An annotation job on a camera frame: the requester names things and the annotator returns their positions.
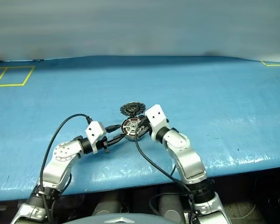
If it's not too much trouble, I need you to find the blue plastic table cover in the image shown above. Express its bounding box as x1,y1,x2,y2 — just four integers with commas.
0,55,280,201

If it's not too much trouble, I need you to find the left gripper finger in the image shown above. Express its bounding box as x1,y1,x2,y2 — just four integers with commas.
107,133,127,146
104,125,121,134

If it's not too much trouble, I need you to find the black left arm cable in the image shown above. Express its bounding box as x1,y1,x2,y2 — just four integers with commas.
39,113,93,224

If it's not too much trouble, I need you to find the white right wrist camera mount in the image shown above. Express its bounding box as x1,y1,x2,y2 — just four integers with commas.
144,104,170,143

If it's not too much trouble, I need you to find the silver spoked motor bell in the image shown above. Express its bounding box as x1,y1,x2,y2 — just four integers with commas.
121,117,143,142

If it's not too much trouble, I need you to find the black toothed motor disc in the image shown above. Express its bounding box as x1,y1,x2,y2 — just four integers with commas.
119,102,144,117

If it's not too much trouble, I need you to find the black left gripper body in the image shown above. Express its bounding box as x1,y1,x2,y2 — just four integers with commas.
97,137,111,154

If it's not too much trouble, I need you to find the grey robot torso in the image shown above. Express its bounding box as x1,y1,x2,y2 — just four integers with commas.
67,211,179,224

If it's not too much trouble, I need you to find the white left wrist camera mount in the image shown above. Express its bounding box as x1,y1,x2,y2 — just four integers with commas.
84,120,107,154

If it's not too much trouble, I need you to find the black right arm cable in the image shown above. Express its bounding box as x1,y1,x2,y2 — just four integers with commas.
133,127,201,224

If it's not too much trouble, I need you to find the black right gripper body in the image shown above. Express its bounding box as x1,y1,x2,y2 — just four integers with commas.
140,118,153,139

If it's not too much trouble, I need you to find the grey rounded shape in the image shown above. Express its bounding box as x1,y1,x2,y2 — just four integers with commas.
92,196,122,217
158,193,186,219

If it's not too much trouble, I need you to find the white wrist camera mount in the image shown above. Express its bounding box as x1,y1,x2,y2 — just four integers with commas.
144,104,170,143
84,120,107,154

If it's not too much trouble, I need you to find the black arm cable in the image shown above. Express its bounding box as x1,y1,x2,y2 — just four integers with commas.
39,113,93,224
133,127,201,224

